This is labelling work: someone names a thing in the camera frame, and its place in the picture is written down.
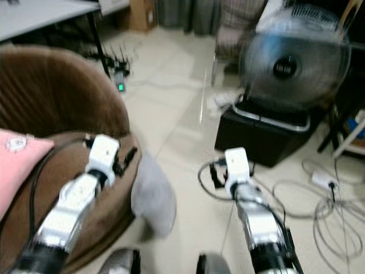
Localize robot left leg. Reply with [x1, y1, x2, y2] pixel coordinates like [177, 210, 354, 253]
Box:
[96, 247, 141, 274]

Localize white rack with blue item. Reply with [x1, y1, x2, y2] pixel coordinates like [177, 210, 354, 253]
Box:
[331, 110, 365, 159]

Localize grey curtain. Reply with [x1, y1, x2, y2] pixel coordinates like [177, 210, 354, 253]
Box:
[155, 0, 221, 36]

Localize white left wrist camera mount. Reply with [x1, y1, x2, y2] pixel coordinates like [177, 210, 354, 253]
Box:
[88, 135, 121, 173]

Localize white crumpled cloth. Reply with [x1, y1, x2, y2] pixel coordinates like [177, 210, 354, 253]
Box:
[213, 90, 244, 116]

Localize plaid fabric chair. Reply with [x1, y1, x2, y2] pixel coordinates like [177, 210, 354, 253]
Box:
[214, 0, 270, 61]

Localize black router with antennas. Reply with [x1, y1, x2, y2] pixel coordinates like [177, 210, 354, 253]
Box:
[90, 48, 133, 93]

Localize black stand legs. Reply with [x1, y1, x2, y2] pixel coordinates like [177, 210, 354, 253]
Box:
[318, 86, 365, 154]

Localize robot leg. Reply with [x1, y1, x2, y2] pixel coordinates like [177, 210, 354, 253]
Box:
[196, 252, 236, 274]
[96, 247, 141, 274]

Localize black round fan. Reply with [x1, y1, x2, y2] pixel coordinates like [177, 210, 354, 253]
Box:
[238, 4, 352, 113]

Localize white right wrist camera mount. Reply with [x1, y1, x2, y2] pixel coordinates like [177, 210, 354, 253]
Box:
[224, 147, 255, 187]

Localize robot right leg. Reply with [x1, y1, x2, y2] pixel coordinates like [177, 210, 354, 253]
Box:
[196, 252, 236, 274]

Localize white power strip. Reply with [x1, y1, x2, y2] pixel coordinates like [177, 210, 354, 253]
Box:
[310, 171, 338, 193]

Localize white table with black leg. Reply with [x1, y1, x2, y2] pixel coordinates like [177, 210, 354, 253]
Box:
[0, 0, 112, 78]

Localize black box with chrome rail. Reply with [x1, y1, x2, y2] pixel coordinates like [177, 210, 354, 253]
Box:
[214, 96, 329, 170]

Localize pink pillow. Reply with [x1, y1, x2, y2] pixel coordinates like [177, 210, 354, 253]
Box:
[0, 128, 55, 221]

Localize brown cardboard box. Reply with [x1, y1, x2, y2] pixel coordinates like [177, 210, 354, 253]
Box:
[128, 0, 158, 33]

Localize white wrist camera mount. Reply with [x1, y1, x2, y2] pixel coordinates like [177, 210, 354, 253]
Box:
[88, 135, 121, 173]
[224, 147, 255, 187]

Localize brown corduroy sofa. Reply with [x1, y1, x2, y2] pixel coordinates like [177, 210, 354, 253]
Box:
[0, 44, 141, 274]

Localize grey pillow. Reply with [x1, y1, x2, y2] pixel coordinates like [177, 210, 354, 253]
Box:
[131, 151, 177, 238]

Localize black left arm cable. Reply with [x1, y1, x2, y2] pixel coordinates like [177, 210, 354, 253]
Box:
[30, 137, 93, 230]

